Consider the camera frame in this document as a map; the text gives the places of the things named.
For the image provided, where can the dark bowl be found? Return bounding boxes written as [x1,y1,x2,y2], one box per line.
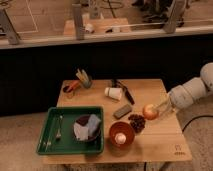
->
[73,114,102,144]

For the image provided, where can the white egg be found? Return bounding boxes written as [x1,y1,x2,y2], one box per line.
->
[115,133,126,144]

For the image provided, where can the black cable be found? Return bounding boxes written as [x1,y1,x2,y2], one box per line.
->
[181,114,213,133]

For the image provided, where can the white paper cup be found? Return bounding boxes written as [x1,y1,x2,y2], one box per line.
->
[104,87,122,100]

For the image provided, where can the bunch of dark grapes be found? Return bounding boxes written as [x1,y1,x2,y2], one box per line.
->
[128,114,146,133]

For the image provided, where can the red bowl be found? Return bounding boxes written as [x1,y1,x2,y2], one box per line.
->
[109,121,135,148]

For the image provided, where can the orange handled scissors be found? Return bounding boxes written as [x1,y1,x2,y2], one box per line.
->
[63,80,80,98]

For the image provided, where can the green plastic tray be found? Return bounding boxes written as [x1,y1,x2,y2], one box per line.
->
[37,106,104,155]

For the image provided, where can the grey sponge block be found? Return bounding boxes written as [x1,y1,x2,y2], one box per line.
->
[113,104,132,119]

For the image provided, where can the blue grey cloth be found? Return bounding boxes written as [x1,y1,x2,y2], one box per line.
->
[73,113,102,141]

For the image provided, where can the silver fork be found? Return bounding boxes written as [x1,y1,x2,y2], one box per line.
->
[56,115,63,140]

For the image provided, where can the orange-red apple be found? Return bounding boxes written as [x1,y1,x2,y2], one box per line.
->
[142,104,159,120]

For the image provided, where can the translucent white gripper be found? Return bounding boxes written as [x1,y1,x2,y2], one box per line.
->
[155,98,174,119]

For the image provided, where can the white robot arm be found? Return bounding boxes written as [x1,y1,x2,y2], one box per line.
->
[155,62,213,117]

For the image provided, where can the black handled knife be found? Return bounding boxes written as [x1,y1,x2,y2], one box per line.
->
[111,79,135,105]

